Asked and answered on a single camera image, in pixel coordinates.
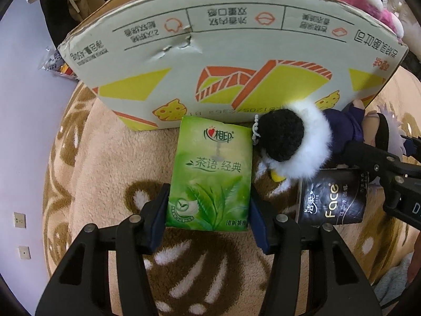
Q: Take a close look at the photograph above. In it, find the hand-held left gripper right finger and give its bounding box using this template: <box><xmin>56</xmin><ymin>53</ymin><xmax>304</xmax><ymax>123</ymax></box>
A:
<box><xmin>248</xmin><ymin>194</ymin><xmax>384</xmax><ymax>316</ymax></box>

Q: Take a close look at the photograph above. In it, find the white-haired purple plush doll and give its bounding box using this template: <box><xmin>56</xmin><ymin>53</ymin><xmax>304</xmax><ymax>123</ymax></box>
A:
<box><xmin>324</xmin><ymin>100</ymin><xmax>421</xmax><ymax>185</ymax></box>

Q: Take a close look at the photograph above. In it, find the black fluffy white-trimmed plush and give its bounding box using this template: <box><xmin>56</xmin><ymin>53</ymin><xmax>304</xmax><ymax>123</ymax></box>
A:
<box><xmin>252</xmin><ymin>103</ymin><xmax>333</xmax><ymax>183</ymax></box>

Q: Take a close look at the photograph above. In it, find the pink plush toy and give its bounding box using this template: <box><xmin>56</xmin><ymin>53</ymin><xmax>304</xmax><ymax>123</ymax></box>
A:
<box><xmin>339</xmin><ymin>0</ymin><xmax>404</xmax><ymax>42</ymax></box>

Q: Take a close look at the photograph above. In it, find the green tissue pack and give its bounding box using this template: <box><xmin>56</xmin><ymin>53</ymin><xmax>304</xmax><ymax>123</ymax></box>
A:
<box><xmin>164</xmin><ymin>115</ymin><xmax>253</xmax><ymax>233</ymax></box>

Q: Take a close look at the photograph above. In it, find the dark hanging coat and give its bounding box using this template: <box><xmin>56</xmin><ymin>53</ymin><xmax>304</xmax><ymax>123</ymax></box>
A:
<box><xmin>39</xmin><ymin>0</ymin><xmax>86</xmax><ymax>32</ymax></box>

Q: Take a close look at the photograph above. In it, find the black tissue pack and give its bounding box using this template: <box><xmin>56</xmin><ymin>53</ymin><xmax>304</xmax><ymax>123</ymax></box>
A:
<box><xmin>294</xmin><ymin>168</ymin><xmax>369</xmax><ymax>226</ymax></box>

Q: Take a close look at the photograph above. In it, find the clear bag of small toys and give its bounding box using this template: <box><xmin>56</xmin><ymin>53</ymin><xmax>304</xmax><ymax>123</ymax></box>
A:
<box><xmin>41</xmin><ymin>47</ymin><xmax>78</xmax><ymax>80</ymax></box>

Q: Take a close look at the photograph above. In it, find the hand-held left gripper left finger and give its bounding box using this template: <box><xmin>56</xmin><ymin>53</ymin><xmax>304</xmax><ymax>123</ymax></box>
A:
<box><xmin>34</xmin><ymin>182</ymin><xmax>172</xmax><ymax>316</ymax></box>

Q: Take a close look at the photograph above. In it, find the light blue cloth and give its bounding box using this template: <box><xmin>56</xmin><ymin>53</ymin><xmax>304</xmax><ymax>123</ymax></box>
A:
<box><xmin>373</xmin><ymin>258</ymin><xmax>415</xmax><ymax>307</ymax></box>

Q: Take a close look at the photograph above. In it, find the beige brown printed blanket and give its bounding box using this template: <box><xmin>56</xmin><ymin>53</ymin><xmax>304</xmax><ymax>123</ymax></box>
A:
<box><xmin>43</xmin><ymin>69</ymin><xmax>421</xmax><ymax>316</ymax></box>

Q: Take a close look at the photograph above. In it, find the printed cardboard box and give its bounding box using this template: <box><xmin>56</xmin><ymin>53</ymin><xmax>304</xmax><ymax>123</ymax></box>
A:
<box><xmin>57</xmin><ymin>0</ymin><xmax>409</xmax><ymax>132</ymax></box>

